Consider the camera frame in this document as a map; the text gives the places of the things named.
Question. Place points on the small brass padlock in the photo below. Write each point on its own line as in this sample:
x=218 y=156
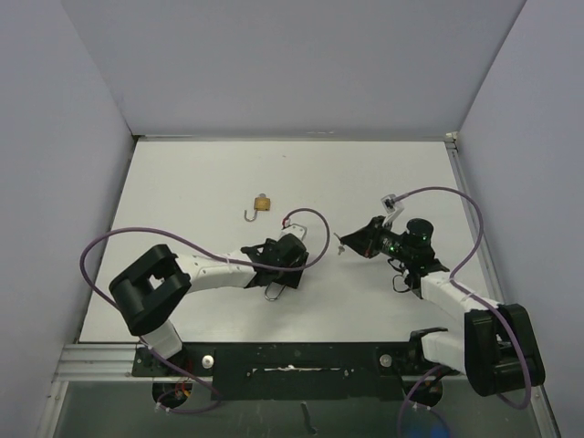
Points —
x=262 y=203

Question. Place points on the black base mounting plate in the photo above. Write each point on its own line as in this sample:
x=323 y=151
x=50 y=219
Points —
x=289 y=372

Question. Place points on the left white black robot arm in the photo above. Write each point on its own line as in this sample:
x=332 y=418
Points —
x=150 y=289

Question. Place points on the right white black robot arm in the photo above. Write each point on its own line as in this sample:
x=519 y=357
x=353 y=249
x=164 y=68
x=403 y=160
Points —
x=495 y=346

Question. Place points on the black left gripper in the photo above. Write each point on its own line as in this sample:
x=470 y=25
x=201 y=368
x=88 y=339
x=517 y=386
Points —
x=290 y=278

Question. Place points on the silver key bunch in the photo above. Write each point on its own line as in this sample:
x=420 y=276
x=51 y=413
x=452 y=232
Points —
x=341 y=246

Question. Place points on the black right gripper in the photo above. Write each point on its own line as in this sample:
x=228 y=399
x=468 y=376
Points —
x=366 y=241

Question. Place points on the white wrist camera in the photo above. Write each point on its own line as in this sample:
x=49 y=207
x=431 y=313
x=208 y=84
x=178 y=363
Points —
x=299 y=231
x=393 y=208

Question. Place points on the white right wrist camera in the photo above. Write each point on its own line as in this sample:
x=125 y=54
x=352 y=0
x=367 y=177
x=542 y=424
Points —
x=393 y=208

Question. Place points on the large brass padlock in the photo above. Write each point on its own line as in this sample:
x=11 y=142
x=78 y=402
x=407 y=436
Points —
x=273 y=291

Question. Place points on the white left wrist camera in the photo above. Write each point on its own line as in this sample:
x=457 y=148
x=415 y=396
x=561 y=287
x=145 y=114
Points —
x=299 y=231

